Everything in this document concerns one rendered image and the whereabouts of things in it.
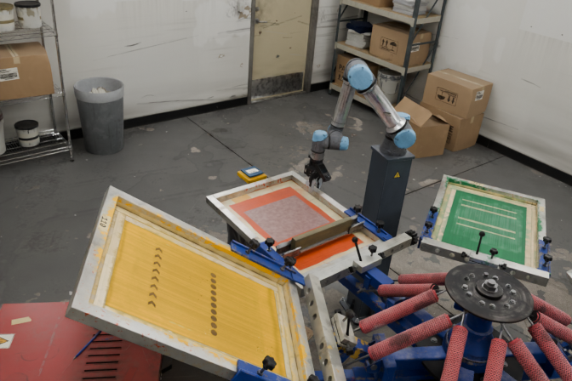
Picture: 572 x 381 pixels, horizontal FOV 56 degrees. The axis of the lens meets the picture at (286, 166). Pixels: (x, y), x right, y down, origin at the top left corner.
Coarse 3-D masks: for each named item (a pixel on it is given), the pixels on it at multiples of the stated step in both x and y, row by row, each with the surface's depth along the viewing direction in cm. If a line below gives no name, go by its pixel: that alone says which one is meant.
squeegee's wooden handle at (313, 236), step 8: (328, 224) 258; (336, 224) 258; (344, 224) 261; (312, 232) 251; (320, 232) 253; (328, 232) 256; (336, 232) 261; (296, 240) 245; (304, 240) 248; (312, 240) 252; (320, 240) 255
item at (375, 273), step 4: (372, 268) 234; (376, 268) 235; (356, 272) 238; (364, 272) 233; (368, 272) 232; (372, 272) 232; (376, 272) 232; (380, 272) 232; (364, 276) 234; (372, 276) 230; (376, 276) 230; (380, 276) 230; (384, 276) 230; (372, 280) 230; (376, 280) 228; (380, 280) 228; (384, 280) 228; (388, 280) 228; (372, 284) 231; (376, 284) 229; (380, 284) 227; (376, 288) 229
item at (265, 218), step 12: (240, 204) 285; (252, 204) 286; (264, 204) 287; (252, 216) 276; (264, 216) 277; (276, 216) 278; (264, 228) 268; (276, 228) 269; (288, 228) 270; (276, 240) 260; (288, 240) 261; (312, 252) 255; (324, 252) 255; (300, 264) 246; (312, 264) 246
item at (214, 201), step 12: (264, 180) 302; (276, 180) 304; (288, 180) 311; (300, 180) 306; (228, 192) 288; (240, 192) 291; (312, 192) 298; (216, 204) 277; (324, 204) 292; (336, 204) 287; (228, 216) 268; (240, 228) 260; (360, 252) 252; (324, 264) 242
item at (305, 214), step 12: (276, 192) 299; (288, 192) 300; (276, 204) 288; (288, 204) 289; (300, 204) 290; (312, 204) 291; (288, 216) 279; (300, 216) 280; (312, 216) 281; (324, 216) 282; (300, 228) 271; (312, 228) 272; (336, 240) 265; (348, 240) 265; (360, 240) 266; (336, 252) 256
